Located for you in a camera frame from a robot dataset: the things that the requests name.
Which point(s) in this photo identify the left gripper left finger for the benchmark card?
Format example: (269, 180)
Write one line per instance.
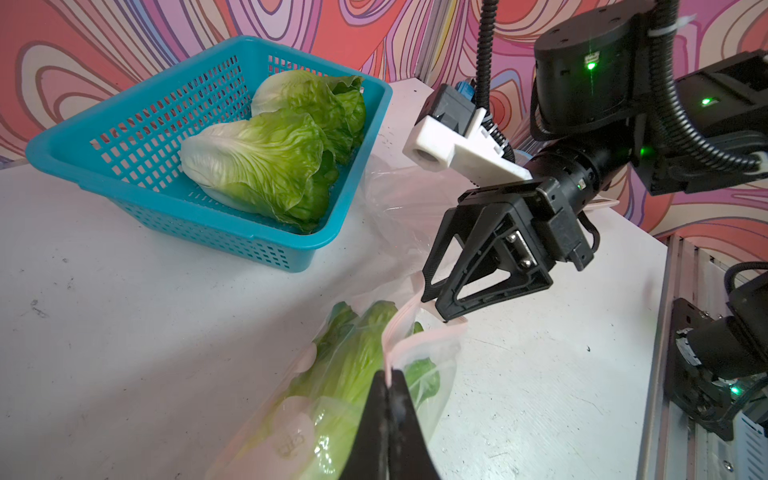
(368, 458)

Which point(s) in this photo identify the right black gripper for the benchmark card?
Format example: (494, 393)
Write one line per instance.
(552, 222)

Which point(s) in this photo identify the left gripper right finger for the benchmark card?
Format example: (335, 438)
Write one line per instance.
(408, 455)

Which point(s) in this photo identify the green chinese cabbage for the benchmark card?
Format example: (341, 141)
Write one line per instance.
(335, 103)
(348, 372)
(275, 164)

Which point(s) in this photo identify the clear blue zip-top bag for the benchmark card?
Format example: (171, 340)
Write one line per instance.
(407, 204)

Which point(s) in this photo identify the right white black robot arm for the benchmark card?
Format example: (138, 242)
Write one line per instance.
(604, 96)

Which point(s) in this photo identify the teal plastic basket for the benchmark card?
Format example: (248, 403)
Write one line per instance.
(126, 149)

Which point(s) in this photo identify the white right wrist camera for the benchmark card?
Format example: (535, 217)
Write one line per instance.
(448, 135)

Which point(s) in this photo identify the aluminium frame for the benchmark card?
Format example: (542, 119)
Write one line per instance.
(438, 21)

